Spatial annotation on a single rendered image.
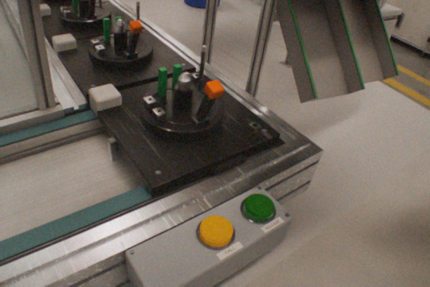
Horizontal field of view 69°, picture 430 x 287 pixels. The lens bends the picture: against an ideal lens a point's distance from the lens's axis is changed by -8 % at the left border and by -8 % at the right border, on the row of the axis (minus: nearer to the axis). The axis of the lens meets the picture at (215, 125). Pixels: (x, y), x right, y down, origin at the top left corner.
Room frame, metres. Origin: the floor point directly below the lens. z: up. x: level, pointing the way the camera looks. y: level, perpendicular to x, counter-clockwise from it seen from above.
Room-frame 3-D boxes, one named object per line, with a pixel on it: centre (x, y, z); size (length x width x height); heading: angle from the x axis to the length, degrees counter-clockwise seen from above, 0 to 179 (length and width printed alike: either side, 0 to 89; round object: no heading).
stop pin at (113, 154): (0.38, 0.15, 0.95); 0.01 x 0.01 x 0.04; 41
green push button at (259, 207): (0.29, -0.07, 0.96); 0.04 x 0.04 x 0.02
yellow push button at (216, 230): (0.25, -0.02, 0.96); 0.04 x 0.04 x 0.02
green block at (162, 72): (0.49, 0.10, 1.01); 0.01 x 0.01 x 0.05; 41
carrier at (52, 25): (0.84, 0.39, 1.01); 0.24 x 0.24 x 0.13; 41
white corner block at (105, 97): (0.47, 0.20, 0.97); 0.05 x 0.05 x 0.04; 41
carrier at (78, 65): (0.66, 0.23, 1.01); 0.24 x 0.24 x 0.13; 41
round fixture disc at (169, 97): (0.46, 0.06, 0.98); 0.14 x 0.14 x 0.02
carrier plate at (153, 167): (0.46, 0.06, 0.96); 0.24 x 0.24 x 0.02; 41
